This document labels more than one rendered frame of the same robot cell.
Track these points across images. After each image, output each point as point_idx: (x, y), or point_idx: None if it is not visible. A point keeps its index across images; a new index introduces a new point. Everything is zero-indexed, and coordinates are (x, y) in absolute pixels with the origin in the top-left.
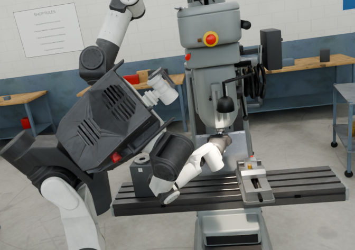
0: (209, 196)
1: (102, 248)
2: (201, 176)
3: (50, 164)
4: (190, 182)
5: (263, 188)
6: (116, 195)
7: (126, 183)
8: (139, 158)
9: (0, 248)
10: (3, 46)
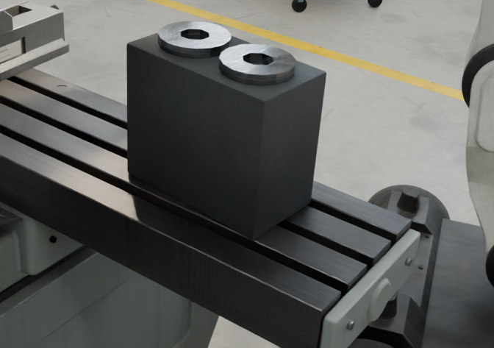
0: (103, 98)
1: (470, 43)
2: (20, 159)
3: None
4: (82, 158)
5: (19, 1)
6: (380, 250)
7: (308, 291)
8: (265, 65)
9: None
10: None
